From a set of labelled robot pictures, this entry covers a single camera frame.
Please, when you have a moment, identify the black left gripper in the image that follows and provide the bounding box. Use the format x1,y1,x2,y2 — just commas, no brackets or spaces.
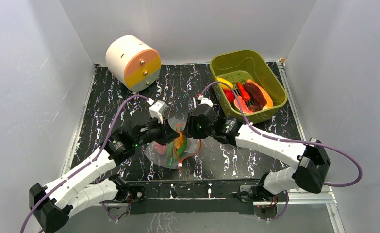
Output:
134,116,180,148

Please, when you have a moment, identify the pink peach toy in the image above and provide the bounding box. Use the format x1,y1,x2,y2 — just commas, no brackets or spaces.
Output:
153,142,167,155

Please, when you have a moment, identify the clear zip top bag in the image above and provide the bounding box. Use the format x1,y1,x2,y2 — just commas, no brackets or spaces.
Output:
145,118,202,169

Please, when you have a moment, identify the green chili pepper toy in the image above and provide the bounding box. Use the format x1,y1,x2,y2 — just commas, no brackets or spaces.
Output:
166,138,188,169

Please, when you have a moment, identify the yellow mango toy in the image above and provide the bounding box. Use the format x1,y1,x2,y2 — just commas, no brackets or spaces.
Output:
216,77,234,91

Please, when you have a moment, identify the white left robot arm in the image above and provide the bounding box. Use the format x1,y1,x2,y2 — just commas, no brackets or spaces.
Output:
29,118,180,233

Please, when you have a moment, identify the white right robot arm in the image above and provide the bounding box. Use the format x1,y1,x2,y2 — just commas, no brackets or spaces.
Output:
183,104,331,202

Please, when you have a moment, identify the black and white pen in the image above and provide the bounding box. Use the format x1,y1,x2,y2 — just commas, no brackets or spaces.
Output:
193,97,197,109

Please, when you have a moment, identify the red bell pepper toy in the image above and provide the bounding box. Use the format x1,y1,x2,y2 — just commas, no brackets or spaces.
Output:
223,90,235,104

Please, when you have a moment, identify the pink watermelon slice toy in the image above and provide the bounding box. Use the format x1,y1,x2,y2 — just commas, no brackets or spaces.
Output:
233,96,253,114

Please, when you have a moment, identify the red chili pepper toy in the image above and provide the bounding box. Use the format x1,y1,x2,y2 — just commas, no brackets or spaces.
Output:
236,82,251,102

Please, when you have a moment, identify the orange brown papaya slice toy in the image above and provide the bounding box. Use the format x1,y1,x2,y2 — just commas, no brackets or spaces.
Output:
244,79,274,111

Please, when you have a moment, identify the olive green plastic bin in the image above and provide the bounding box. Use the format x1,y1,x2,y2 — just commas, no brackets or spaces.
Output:
210,50,288,124

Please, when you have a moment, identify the round white drawer cabinet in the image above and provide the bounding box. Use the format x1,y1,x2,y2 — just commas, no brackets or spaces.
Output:
105,35,161,92

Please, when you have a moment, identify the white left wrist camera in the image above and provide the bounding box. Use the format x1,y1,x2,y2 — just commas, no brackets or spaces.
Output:
149,100,168,124

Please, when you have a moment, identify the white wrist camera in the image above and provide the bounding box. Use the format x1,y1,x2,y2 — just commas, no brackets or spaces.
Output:
196,94,213,107
149,100,168,124

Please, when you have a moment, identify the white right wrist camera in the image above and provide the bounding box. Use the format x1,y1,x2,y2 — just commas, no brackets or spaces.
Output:
196,94,213,107

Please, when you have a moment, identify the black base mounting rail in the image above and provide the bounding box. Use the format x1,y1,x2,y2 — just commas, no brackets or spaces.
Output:
95,177,313,216

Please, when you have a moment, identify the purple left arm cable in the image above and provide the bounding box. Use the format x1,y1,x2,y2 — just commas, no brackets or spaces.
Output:
19,94,152,233

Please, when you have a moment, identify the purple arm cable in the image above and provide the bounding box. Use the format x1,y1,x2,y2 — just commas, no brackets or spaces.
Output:
19,94,152,233
200,81,363,222

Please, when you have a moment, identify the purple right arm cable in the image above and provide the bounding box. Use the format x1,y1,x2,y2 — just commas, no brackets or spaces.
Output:
200,81,363,222

